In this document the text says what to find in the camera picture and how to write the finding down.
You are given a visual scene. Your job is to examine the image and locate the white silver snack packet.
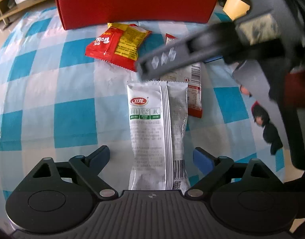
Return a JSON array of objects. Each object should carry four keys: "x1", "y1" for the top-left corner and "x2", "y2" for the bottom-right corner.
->
[{"x1": 127, "y1": 81, "x2": 190, "y2": 193}]

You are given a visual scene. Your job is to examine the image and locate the red yellow snack packet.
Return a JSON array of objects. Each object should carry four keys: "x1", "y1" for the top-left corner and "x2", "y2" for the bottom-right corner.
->
[{"x1": 85, "y1": 23, "x2": 152, "y2": 72}]

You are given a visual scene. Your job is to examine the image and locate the person's right hand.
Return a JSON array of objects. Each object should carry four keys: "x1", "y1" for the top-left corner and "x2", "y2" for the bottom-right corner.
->
[{"x1": 251, "y1": 100, "x2": 283, "y2": 155}]

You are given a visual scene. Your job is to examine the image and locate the yellow trash bin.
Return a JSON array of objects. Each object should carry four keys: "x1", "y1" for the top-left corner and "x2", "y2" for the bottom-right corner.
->
[{"x1": 223, "y1": 0, "x2": 250, "y2": 20}]

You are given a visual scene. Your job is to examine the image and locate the red cardboard box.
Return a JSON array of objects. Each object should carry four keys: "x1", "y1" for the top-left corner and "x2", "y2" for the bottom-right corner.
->
[{"x1": 56, "y1": 0, "x2": 217, "y2": 30}]

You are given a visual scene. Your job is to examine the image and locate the blue white checkered cloth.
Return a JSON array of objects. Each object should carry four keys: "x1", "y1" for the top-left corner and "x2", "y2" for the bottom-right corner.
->
[{"x1": 0, "y1": 7, "x2": 285, "y2": 232}]

